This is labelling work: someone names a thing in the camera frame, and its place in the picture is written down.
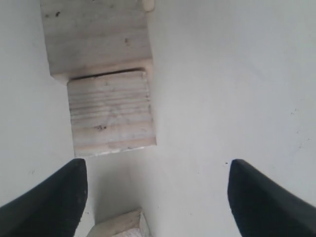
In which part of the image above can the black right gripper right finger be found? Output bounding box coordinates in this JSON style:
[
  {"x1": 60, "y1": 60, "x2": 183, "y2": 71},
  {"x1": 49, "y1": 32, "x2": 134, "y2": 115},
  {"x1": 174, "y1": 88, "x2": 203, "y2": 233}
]
[{"x1": 227, "y1": 159, "x2": 316, "y2": 237}]

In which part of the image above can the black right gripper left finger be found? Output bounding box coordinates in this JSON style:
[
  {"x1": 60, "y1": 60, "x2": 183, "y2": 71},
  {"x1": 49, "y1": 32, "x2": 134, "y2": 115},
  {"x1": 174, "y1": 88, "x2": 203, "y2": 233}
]
[{"x1": 0, "y1": 158, "x2": 88, "y2": 237}]

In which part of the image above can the third largest wooden cube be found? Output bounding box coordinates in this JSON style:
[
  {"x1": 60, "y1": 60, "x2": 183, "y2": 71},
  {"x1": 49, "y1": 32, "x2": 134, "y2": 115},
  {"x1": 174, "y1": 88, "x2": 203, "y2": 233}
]
[{"x1": 67, "y1": 70, "x2": 157, "y2": 158}]

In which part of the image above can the second largest wooden cube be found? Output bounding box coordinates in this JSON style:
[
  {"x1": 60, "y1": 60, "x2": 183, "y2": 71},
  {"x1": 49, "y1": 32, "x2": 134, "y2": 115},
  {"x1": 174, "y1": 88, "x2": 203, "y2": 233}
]
[{"x1": 40, "y1": 0, "x2": 155, "y2": 83}]

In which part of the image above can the smallest wooden cube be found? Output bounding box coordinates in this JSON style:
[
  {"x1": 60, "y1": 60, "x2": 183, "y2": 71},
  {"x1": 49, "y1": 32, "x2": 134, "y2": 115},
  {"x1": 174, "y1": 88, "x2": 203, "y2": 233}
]
[{"x1": 87, "y1": 209, "x2": 152, "y2": 237}]

